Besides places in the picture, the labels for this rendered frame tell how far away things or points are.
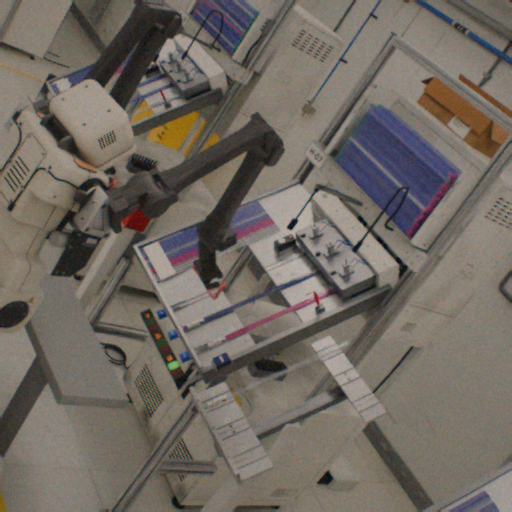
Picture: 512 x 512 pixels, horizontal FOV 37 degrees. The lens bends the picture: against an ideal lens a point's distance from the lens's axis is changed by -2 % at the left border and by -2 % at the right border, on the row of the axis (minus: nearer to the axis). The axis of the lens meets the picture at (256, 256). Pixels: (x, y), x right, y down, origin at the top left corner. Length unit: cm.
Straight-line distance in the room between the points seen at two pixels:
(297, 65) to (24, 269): 208
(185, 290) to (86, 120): 98
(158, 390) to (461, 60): 269
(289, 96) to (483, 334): 158
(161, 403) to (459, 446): 169
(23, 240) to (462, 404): 270
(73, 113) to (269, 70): 186
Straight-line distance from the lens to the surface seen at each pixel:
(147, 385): 331
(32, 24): 685
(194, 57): 385
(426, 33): 503
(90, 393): 235
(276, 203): 305
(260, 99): 382
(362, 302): 265
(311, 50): 384
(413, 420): 436
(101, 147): 202
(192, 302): 274
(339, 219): 284
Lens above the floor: 195
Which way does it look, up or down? 20 degrees down
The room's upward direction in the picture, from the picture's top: 35 degrees clockwise
